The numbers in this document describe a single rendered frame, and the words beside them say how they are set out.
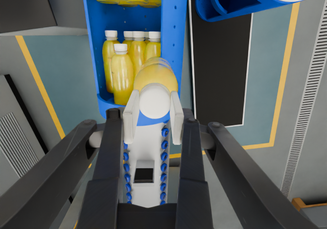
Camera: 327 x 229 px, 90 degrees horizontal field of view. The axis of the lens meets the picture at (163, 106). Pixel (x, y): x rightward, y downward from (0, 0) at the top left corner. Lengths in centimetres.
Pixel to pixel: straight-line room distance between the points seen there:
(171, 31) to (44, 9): 46
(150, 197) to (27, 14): 107
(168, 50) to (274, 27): 160
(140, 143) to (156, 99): 72
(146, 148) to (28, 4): 74
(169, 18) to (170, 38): 4
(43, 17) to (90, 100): 127
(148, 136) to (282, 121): 183
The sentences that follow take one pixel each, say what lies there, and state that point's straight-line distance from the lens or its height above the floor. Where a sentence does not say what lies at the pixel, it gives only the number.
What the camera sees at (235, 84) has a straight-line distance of 172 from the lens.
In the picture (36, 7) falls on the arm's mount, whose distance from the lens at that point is 75.
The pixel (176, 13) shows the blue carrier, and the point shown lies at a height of 119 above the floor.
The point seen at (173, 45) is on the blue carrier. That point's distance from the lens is 46.
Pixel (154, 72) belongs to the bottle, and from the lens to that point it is 23.
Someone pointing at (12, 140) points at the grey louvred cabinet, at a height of 34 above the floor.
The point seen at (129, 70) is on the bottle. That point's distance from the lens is 53.
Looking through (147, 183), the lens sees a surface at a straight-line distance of 86.
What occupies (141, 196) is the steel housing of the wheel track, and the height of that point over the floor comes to 93.
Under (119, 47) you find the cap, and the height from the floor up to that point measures 113.
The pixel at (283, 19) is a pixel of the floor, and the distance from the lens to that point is 201.
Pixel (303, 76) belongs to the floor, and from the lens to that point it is 227.
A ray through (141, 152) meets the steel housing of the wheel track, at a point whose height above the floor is 93.
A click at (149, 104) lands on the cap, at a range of 19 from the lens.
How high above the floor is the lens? 165
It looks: 66 degrees down
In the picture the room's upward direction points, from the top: 176 degrees clockwise
